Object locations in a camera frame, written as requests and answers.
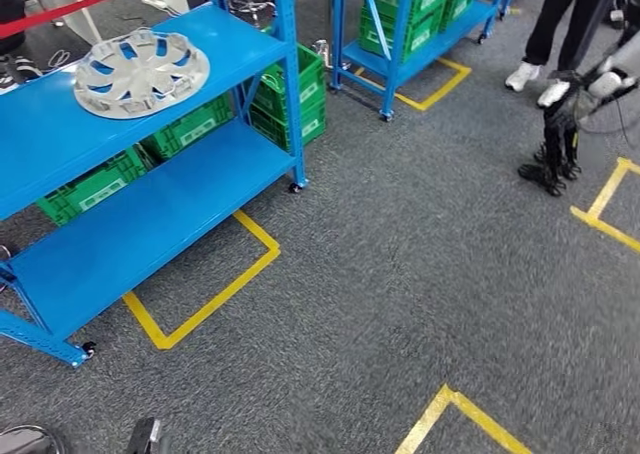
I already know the blue metal shelf rack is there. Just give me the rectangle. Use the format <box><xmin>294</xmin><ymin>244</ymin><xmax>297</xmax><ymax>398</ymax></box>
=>
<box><xmin>0</xmin><ymin>0</ymin><xmax>309</xmax><ymax>371</ymax></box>
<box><xmin>330</xmin><ymin>0</ymin><xmax>534</xmax><ymax>122</ymax></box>

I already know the yellow floor tape outline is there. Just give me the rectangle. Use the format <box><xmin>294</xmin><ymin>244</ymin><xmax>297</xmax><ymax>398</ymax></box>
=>
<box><xmin>122</xmin><ymin>210</ymin><xmax>282</xmax><ymax>352</ymax></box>
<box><xmin>395</xmin><ymin>384</ymin><xmax>534</xmax><ymax>454</ymax></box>

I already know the chrome chair base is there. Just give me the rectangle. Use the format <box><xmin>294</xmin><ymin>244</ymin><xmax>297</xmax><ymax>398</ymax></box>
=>
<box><xmin>227</xmin><ymin>0</ymin><xmax>281</xmax><ymax>30</ymax></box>

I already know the silver wheel hubcap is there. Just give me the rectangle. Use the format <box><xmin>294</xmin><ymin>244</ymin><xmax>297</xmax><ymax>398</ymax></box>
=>
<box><xmin>73</xmin><ymin>28</ymin><xmax>211</xmax><ymax>121</ymax></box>

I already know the person with white shoes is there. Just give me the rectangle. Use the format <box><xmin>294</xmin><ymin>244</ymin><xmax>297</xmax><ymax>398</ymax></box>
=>
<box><xmin>505</xmin><ymin>0</ymin><xmax>621</xmax><ymax>109</ymax></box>

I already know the narrow white desk panel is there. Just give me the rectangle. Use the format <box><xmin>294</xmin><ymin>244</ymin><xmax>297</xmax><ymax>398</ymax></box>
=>
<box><xmin>25</xmin><ymin>0</ymin><xmax>103</xmax><ymax>47</ymax></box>

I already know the long red barrier belt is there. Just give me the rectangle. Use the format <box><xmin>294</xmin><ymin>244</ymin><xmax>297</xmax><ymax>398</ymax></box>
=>
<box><xmin>0</xmin><ymin>0</ymin><xmax>171</xmax><ymax>40</ymax></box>

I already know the seated person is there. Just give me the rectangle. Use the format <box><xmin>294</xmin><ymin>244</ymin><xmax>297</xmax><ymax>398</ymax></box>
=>
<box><xmin>0</xmin><ymin>0</ymin><xmax>45</xmax><ymax>89</ymax></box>

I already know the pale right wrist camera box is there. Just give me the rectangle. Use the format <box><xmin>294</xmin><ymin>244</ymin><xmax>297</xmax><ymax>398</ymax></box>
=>
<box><xmin>587</xmin><ymin>69</ymin><xmax>638</xmax><ymax>102</ymax></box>

